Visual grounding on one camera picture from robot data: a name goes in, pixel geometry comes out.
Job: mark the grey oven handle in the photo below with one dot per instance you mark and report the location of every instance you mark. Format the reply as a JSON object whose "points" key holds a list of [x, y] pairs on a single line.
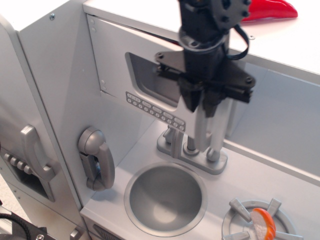
{"points": [[75, 235]]}

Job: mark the silver round sink bowl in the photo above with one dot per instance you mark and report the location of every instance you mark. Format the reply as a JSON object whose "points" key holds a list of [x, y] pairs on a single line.
{"points": [[165, 199]]}

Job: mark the grey stove burner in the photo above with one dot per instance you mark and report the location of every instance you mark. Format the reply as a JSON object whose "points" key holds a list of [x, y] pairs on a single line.
{"points": [[237, 224]]}

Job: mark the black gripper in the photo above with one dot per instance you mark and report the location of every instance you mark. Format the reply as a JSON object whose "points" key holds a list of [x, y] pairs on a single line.
{"points": [[211, 73]]}

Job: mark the grey toy telephone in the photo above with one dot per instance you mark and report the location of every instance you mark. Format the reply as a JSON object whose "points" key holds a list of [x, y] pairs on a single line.
{"points": [[96, 159]]}

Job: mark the salmon sushi toy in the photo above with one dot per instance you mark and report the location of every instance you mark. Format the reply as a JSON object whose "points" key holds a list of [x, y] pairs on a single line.
{"points": [[263, 223]]}

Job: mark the white toy microwave door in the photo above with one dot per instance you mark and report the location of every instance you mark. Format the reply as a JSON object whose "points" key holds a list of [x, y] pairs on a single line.
{"points": [[127, 70]]}

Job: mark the grey toy faucet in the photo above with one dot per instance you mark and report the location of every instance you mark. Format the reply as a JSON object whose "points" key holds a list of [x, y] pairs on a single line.
{"points": [[180, 146]]}

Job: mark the red toy chili pepper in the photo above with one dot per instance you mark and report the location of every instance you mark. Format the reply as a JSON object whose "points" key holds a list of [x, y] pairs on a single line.
{"points": [[270, 9]]}

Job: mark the red toy strawberry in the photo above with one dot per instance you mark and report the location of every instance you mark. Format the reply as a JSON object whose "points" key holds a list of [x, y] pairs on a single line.
{"points": [[176, 43]]}

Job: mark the white toy kitchen cabinet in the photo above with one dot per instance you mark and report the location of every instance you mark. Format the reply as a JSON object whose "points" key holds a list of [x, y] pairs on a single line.
{"points": [[49, 79]]}

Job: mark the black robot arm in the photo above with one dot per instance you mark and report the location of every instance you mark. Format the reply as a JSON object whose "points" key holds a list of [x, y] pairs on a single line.
{"points": [[206, 25]]}

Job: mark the grey ice dispenser panel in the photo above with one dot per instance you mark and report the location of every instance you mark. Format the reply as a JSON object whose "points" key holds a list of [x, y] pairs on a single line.
{"points": [[23, 174]]}

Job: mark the grey fridge door handle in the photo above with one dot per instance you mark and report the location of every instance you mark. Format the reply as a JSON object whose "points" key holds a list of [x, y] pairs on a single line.
{"points": [[35, 155]]}

